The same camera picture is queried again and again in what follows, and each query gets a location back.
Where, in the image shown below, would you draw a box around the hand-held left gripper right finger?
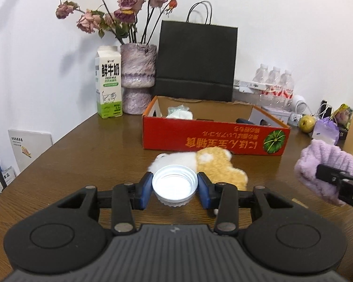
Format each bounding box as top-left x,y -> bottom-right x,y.
197,172 -> 299,236

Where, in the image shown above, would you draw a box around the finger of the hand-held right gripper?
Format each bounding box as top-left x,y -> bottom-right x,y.
316,164 -> 353,209

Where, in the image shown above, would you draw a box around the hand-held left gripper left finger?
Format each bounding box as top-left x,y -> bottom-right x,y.
51,171 -> 154,236

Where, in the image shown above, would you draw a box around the white plastic lid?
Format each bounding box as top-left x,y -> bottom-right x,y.
152,165 -> 199,208

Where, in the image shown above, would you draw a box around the purple fluffy headband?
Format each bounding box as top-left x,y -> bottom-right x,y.
294,139 -> 353,206

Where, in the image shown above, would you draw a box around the red cardboard box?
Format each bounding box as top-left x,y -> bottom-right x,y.
142,95 -> 291,156

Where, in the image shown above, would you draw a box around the orange white plush toy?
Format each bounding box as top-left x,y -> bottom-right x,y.
148,148 -> 248,191

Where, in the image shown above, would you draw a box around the purple plastic bag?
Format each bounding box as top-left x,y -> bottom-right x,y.
313,117 -> 340,145

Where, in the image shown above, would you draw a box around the colourful snack packet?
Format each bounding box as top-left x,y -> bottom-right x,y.
332,104 -> 353,130

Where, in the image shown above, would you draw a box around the yellow green apple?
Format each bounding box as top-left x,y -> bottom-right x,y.
299,114 -> 317,133

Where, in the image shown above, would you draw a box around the small white fan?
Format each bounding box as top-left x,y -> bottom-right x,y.
291,94 -> 311,116

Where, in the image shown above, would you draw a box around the white green milk carton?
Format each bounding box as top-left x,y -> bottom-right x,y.
95,45 -> 123,119

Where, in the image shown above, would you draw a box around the clear water bottle red label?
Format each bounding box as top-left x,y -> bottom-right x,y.
253,63 -> 269,84
278,70 -> 295,112
265,66 -> 282,106

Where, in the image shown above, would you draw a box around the white cardboard box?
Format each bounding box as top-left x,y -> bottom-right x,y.
233,79 -> 274,95

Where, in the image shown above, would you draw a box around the purple fuzzy vase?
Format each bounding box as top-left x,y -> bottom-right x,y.
120,43 -> 157,115

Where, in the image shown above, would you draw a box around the white booklet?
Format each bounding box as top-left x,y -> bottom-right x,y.
8,129 -> 53,174

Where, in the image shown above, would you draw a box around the black paper bag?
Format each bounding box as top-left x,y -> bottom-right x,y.
154,1 -> 239,102

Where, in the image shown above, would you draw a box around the blue white packets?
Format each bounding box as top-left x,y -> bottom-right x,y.
0,164 -> 16,205

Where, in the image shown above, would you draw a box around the dried pink rose bouquet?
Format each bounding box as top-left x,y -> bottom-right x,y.
56,0 -> 178,44

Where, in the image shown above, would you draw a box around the black charger with white cable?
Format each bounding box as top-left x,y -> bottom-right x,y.
319,99 -> 334,118

